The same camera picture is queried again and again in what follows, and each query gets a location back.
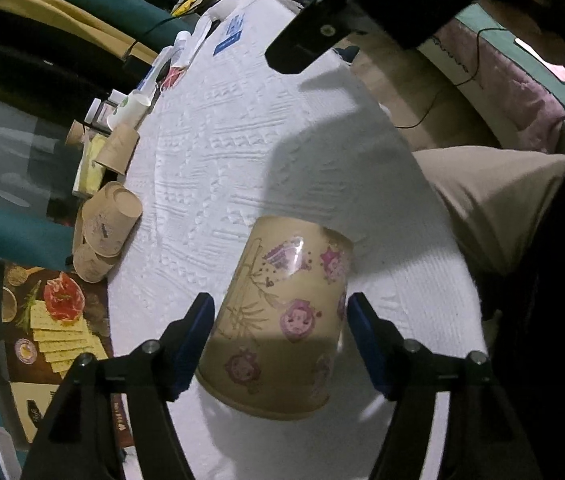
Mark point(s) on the beige trousers leg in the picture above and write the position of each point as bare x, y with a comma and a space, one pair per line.
495, 199

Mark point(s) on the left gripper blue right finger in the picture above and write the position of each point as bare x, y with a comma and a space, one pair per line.
408, 374

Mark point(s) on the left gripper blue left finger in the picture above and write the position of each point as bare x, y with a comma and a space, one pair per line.
77, 438

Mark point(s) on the white tube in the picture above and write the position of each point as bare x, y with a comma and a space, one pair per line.
187, 44

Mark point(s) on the white paper cup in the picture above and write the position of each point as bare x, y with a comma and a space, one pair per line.
130, 111

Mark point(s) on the brown patterned paper cup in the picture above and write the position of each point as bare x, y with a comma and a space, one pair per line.
272, 347

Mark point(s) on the white textured tablecloth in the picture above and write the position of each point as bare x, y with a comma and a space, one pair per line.
234, 140

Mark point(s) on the upright brown paper cup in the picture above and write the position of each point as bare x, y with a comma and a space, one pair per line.
118, 150

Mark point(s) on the yellow tissue pack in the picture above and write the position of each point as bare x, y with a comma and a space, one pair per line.
89, 174

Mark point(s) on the brown cracker box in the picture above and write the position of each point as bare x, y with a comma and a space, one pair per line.
47, 319

